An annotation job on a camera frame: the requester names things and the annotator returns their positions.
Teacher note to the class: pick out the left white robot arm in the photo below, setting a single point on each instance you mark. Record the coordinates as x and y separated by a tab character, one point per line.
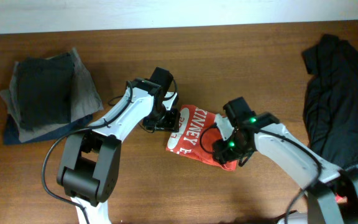
89	167

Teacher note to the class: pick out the black crumpled garment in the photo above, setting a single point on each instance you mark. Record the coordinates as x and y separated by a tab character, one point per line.
331	101

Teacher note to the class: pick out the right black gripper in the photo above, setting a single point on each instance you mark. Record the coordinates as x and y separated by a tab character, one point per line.
223	153

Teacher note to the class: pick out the folded grey garment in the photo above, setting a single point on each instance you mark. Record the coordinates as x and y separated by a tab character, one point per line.
85	99

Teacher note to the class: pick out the folded black garment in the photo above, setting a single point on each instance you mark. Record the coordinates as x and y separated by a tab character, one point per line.
44	91

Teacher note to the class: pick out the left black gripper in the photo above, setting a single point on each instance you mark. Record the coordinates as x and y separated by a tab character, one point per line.
172	123

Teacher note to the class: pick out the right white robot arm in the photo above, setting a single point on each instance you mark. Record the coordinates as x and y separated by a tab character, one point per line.
331	192

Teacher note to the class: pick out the folded navy garment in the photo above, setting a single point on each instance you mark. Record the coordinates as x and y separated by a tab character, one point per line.
11	133

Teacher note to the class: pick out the orange t-shirt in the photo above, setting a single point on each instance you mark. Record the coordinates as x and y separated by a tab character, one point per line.
198	130

